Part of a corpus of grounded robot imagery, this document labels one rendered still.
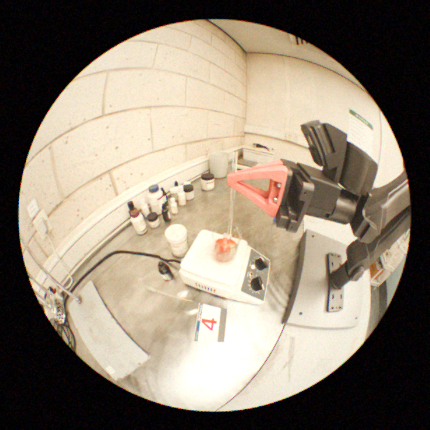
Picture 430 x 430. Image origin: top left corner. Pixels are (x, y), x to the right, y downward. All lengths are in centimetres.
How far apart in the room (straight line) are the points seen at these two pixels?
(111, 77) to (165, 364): 86
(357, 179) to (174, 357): 44
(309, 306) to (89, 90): 91
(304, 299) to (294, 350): 15
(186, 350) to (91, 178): 57
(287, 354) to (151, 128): 88
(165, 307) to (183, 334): 8
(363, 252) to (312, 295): 17
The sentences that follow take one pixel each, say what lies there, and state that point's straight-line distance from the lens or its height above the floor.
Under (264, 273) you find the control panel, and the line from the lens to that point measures 34.
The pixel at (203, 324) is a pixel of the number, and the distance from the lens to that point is 29.
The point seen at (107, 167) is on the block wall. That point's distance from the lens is 55.
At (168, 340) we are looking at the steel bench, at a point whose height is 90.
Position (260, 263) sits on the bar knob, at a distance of 33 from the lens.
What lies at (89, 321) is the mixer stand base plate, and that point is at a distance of 48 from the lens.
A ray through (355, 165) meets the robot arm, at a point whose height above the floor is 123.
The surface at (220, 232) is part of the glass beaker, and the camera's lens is 26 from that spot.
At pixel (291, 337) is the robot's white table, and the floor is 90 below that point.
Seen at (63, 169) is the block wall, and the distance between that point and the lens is 53.
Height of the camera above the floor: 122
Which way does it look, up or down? 38 degrees down
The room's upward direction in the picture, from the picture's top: 1 degrees clockwise
